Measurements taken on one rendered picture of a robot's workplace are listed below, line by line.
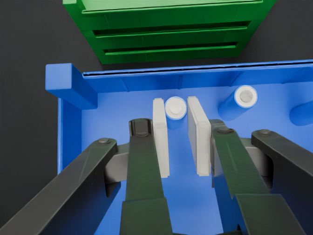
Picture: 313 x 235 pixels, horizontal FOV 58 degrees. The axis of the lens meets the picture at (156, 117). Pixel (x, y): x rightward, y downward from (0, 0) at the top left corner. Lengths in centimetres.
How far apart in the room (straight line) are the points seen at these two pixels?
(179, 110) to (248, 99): 5
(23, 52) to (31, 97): 11
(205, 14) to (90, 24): 18
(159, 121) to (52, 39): 57
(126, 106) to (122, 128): 2
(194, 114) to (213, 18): 33
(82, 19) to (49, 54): 24
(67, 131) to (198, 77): 12
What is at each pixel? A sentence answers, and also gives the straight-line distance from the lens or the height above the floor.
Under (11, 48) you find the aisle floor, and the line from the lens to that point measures 73.
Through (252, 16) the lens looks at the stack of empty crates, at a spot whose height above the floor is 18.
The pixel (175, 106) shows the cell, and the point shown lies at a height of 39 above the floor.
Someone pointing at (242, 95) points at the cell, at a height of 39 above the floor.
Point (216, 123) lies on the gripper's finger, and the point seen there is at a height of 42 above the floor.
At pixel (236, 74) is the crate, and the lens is 25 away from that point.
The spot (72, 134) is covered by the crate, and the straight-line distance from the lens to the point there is 26.
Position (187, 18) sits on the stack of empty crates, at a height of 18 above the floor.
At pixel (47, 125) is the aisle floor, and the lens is 65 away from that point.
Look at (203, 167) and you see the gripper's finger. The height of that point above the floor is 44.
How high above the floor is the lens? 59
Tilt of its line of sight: 81 degrees down
